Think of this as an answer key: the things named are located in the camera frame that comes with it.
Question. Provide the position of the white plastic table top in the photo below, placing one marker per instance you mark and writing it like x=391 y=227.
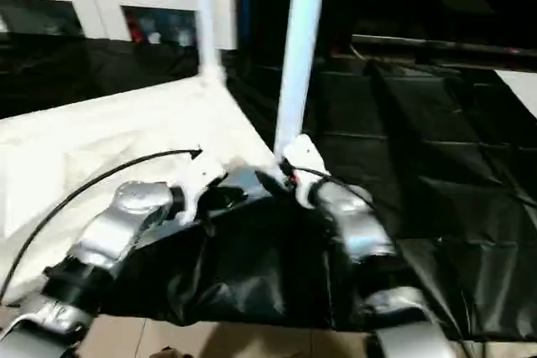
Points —
x=84 y=140

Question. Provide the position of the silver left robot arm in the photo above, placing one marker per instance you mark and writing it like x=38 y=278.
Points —
x=109 y=232

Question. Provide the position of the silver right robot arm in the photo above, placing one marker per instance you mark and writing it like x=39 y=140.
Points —
x=361 y=232

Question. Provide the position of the black plastic mat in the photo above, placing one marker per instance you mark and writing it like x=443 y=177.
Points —
x=436 y=190

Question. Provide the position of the dark grey rounded object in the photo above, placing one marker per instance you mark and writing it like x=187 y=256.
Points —
x=166 y=352

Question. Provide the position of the white flat board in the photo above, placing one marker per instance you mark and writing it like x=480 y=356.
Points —
x=520 y=90

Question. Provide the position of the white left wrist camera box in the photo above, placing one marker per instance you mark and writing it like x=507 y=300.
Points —
x=201 y=178

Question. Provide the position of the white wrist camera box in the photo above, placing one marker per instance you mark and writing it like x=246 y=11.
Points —
x=201 y=178
x=304 y=157

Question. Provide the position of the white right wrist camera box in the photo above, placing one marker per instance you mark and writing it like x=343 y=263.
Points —
x=304 y=157

